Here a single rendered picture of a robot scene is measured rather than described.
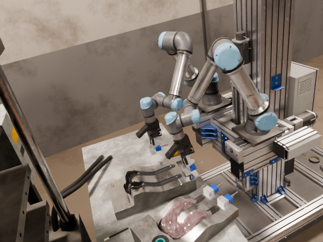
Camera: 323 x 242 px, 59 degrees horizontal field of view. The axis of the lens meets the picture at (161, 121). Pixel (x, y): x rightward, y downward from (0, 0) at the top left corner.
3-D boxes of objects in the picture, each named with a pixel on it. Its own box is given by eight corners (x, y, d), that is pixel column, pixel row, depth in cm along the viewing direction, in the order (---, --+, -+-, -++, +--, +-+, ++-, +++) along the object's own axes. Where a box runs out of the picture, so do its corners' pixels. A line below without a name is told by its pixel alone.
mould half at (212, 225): (204, 190, 169) (203, 176, 163) (238, 215, 149) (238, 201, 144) (134, 241, 147) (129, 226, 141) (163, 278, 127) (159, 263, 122)
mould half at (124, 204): (180, 165, 192) (178, 149, 186) (197, 189, 171) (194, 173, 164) (109, 190, 182) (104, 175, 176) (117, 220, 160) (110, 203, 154)
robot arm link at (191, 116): (197, 102, 159) (178, 108, 161) (198, 112, 150) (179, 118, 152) (201, 114, 163) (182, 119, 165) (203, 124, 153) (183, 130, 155)
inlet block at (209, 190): (219, 183, 168) (219, 176, 165) (226, 187, 164) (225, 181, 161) (204, 195, 162) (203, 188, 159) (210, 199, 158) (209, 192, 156)
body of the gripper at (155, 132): (162, 136, 185) (159, 120, 179) (150, 140, 183) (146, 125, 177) (158, 131, 191) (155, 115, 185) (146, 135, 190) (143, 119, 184)
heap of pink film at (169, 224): (192, 197, 158) (191, 187, 154) (215, 215, 145) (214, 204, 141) (155, 223, 147) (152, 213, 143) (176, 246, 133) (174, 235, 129)
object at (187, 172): (202, 163, 175) (199, 156, 173) (205, 167, 170) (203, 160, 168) (183, 172, 173) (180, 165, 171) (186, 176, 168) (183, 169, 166)
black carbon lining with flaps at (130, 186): (174, 165, 183) (172, 153, 178) (183, 180, 169) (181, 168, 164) (122, 184, 176) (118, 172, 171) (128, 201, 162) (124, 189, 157)
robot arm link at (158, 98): (171, 103, 184) (161, 111, 177) (158, 101, 190) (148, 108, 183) (170, 92, 180) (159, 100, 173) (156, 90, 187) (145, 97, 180)
